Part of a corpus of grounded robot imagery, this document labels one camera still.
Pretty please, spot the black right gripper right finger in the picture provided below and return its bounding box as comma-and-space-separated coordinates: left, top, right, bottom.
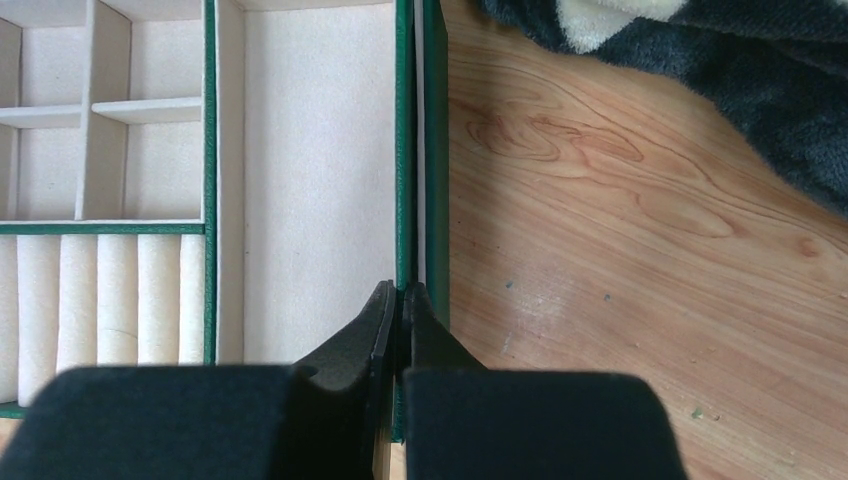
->
402, 284, 686, 479

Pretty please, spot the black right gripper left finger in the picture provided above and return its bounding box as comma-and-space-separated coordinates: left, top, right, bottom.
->
1, 281, 396, 479

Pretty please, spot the green jewelry tray insert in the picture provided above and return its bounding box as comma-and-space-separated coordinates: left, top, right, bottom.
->
1, 1, 416, 419

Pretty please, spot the green jewelry box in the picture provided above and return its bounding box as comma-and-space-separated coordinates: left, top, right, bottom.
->
393, 1, 450, 367

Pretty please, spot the black floral plush blanket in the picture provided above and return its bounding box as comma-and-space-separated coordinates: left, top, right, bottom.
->
479, 0, 847, 214

